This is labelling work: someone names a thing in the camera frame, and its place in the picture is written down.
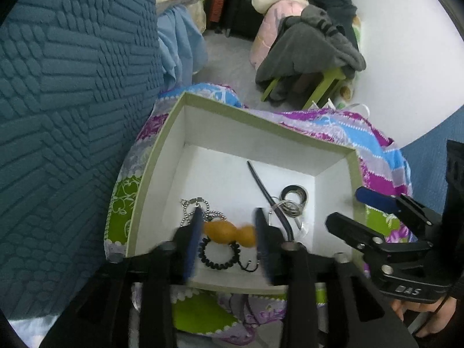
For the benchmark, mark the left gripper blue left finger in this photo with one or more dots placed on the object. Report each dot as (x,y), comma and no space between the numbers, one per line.
(187,239)

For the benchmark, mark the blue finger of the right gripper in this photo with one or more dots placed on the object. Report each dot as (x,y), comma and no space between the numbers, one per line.
(353,233)
(403,206)

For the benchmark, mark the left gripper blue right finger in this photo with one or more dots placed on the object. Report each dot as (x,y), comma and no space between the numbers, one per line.
(269,240)

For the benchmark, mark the orange gourd-shaped pendant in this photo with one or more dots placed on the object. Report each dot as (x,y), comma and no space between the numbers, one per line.
(224,232)

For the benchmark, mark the person's right hand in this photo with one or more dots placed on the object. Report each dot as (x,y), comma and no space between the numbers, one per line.
(439,313)

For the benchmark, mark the black hair stick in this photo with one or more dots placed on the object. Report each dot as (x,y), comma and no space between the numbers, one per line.
(276,209)

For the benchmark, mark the colourful striped floral cloth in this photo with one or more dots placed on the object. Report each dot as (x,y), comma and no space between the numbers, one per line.
(228,296)

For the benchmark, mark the blue quilted right cushion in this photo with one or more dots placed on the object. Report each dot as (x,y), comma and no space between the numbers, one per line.
(427,158)

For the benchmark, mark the blue quilted cushion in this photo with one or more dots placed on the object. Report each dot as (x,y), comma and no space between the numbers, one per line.
(427,158)
(78,80)

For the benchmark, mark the black patterned bangle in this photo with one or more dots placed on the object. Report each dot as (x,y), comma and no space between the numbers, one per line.
(296,190)

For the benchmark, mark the green white cardboard box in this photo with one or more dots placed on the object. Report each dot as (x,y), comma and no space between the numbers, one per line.
(203,149)

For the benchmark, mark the green plastic stool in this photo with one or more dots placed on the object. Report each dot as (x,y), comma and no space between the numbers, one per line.
(315,87)

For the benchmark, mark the light blue bedsheet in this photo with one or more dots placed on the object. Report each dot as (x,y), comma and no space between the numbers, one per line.
(182,47)

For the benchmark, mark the grey blanket on stool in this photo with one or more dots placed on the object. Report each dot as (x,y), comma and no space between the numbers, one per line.
(306,44)

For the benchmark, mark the blue quilted left cushion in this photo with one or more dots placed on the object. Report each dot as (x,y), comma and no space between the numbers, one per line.
(78,80)

